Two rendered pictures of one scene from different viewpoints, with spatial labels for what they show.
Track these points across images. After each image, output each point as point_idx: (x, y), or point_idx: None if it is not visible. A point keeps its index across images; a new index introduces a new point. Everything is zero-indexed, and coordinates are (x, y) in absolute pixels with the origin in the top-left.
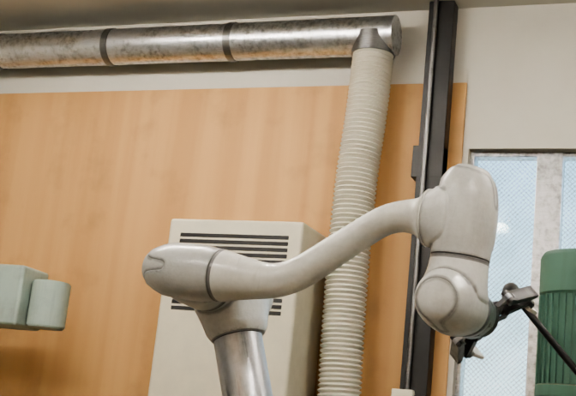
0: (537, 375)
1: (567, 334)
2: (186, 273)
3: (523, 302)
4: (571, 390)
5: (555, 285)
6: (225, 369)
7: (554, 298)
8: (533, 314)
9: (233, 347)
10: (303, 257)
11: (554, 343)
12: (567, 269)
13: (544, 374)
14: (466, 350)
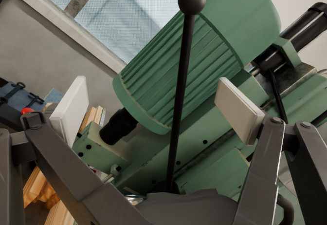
0: (130, 78)
1: (187, 79)
2: None
3: (296, 190)
4: (150, 123)
5: (223, 25)
6: None
7: (207, 35)
8: (217, 106)
9: None
10: None
11: (180, 103)
12: (249, 23)
13: (137, 89)
14: (46, 175)
